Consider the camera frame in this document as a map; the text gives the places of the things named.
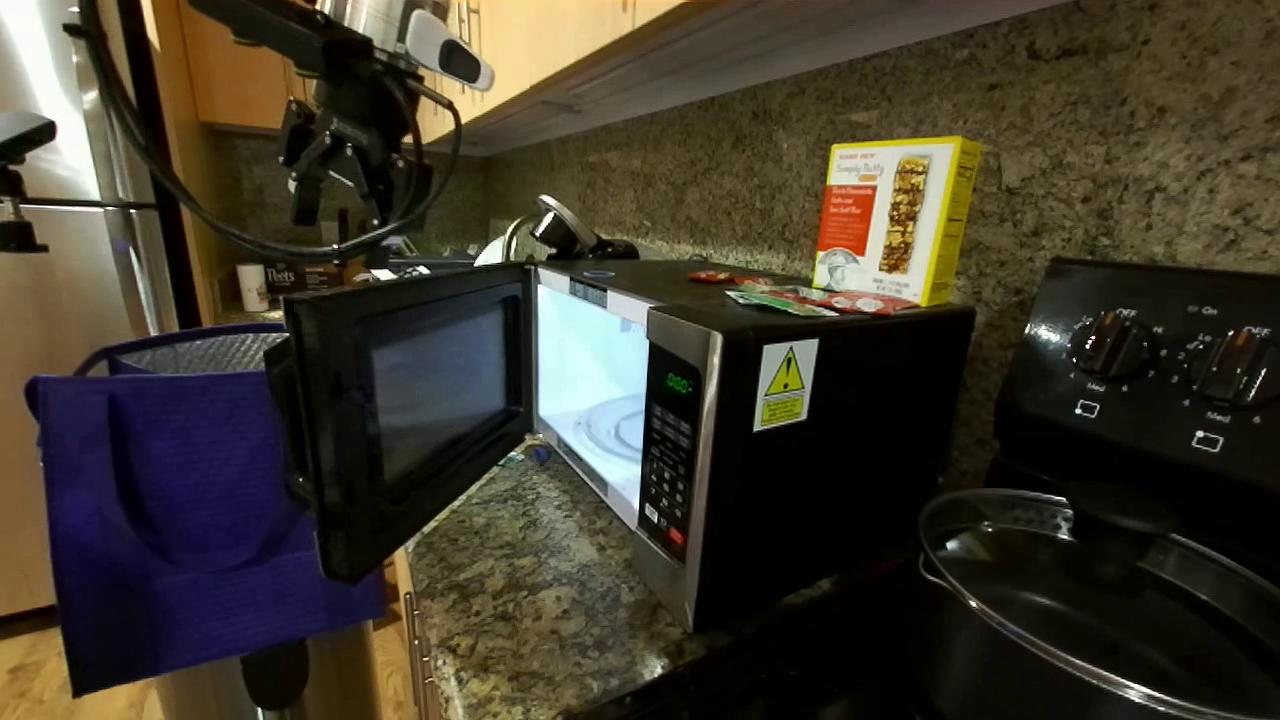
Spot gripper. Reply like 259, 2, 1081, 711
277, 48, 434, 243

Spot microwave door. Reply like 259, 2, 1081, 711
265, 263, 538, 585

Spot glass microwave turntable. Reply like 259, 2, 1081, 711
574, 394, 647, 463

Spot black microwave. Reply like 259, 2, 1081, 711
265, 258, 977, 634

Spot brown coffee box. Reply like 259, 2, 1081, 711
264, 261, 347, 297

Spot white cup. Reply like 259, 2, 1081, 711
236, 262, 272, 314

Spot silver and black kettle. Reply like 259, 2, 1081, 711
474, 194, 642, 267

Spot stainless steel refrigerator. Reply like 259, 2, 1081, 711
0, 0, 204, 618

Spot blue fabric bag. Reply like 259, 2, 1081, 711
24, 321, 389, 699

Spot green snack packet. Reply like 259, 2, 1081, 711
724, 288, 840, 318

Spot long red snack packet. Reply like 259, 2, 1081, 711
738, 283, 920, 316

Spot yellow snack bar box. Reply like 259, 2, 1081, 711
811, 136, 982, 308

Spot stove knob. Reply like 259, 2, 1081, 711
1068, 309, 1158, 380
1188, 327, 1280, 408

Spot black pot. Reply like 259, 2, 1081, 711
918, 565, 1151, 720

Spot wooden wall cabinets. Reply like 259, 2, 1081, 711
148, 0, 1066, 158

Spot camera on mount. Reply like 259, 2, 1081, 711
0, 111, 159, 255

